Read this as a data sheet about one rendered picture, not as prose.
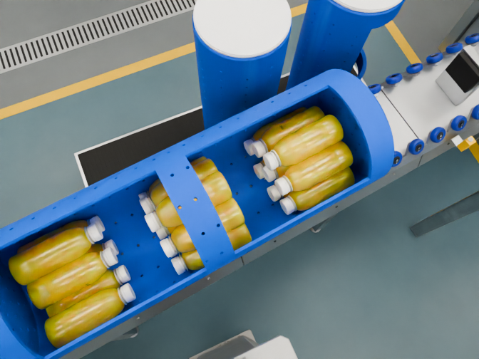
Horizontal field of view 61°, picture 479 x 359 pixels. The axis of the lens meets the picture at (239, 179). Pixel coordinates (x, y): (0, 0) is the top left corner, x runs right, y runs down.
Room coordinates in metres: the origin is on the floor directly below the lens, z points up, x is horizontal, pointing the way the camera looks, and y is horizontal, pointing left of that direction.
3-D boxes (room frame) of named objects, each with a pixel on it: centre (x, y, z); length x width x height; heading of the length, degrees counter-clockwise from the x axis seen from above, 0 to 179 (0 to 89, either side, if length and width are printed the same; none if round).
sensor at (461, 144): (0.56, -0.62, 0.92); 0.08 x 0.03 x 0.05; 34
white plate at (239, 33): (0.81, 0.03, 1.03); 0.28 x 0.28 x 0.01
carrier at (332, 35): (1.01, -0.32, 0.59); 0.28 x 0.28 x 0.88
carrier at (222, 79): (0.81, 0.03, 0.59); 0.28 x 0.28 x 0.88
